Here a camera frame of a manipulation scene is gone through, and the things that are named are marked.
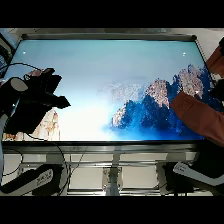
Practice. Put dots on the orange-brown garment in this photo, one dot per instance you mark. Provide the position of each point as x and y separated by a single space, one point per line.
217 61

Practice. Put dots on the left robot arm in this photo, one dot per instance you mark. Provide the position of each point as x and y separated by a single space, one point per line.
17 87

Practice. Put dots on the silver frame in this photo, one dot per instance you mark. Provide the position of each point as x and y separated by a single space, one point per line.
113 156

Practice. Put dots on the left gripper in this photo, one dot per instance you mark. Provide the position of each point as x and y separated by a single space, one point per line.
53 100

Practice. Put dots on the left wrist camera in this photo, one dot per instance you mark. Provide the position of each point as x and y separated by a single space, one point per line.
46 72

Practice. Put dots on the black garment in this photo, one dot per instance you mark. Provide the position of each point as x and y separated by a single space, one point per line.
28 121

